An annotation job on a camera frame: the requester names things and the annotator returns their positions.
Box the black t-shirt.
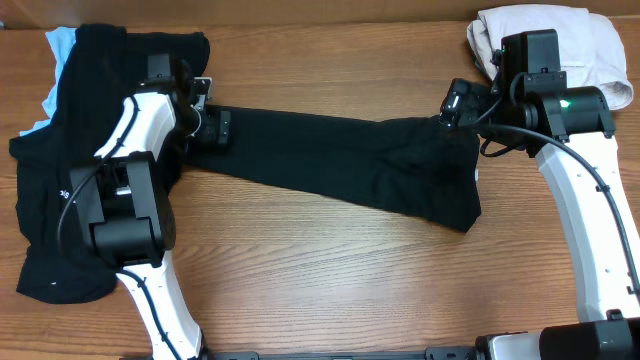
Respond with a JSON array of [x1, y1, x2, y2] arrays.
[[186, 107, 481, 232]]

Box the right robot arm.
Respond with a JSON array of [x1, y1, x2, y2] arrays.
[[441, 29, 639, 359]]

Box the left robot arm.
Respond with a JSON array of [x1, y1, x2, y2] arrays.
[[66, 54, 231, 359]]

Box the black polo shirt with logo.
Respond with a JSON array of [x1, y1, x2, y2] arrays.
[[9, 24, 210, 304]]

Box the folded beige trousers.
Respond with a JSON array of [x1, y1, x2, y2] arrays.
[[467, 4, 634, 110]]

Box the light blue garment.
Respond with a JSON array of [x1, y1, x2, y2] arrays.
[[19, 27, 76, 137]]

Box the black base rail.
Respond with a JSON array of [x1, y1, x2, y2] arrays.
[[203, 346, 540, 360]]

